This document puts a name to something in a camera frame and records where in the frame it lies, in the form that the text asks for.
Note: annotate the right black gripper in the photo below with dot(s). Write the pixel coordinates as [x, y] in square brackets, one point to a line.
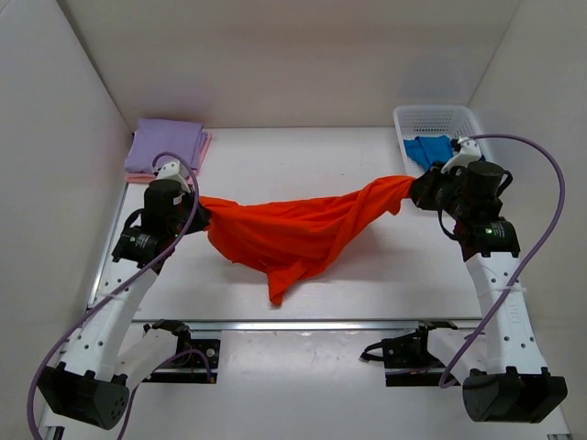
[421, 190]

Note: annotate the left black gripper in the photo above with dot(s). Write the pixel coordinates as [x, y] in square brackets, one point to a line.
[203, 217]

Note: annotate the orange t-shirt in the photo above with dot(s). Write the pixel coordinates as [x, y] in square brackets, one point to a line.
[294, 241]

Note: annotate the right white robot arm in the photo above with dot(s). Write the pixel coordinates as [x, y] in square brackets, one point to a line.
[502, 373]

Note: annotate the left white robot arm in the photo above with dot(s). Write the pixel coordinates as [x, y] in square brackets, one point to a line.
[85, 376]

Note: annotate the blue t-shirt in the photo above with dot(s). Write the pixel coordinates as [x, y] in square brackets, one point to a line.
[421, 153]

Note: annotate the white plastic basket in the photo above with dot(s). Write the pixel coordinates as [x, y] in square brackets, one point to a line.
[434, 120]

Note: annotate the folded pink t-shirt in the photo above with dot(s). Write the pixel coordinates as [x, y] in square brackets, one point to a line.
[197, 162]

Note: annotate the folded purple t-shirt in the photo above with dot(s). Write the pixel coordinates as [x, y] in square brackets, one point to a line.
[154, 136]

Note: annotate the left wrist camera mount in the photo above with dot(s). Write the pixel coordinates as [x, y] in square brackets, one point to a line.
[176, 172]

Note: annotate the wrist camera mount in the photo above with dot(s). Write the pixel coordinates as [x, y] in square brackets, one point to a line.
[466, 151]
[176, 172]

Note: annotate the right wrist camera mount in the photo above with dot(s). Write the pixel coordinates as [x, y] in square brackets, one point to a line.
[466, 151]

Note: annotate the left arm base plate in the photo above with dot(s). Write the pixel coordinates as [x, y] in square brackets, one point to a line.
[195, 361]

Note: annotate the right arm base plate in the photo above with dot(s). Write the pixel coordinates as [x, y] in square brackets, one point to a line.
[405, 358]

